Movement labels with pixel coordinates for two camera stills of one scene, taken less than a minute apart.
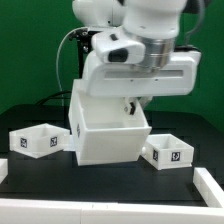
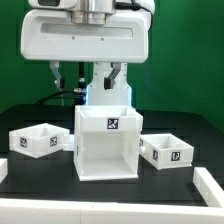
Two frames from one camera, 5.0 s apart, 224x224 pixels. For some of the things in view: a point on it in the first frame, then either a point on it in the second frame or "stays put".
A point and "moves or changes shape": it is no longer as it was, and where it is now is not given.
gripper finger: (144, 100) to (109, 81)
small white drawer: (167, 152) stays put
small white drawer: (40, 140) stays put
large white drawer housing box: (102, 130) moves or changes shape
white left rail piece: (4, 169) stays put
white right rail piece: (208, 187) stays put
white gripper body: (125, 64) to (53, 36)
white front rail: (58, 211) stays put
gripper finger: (133, 108) to (54, 65)
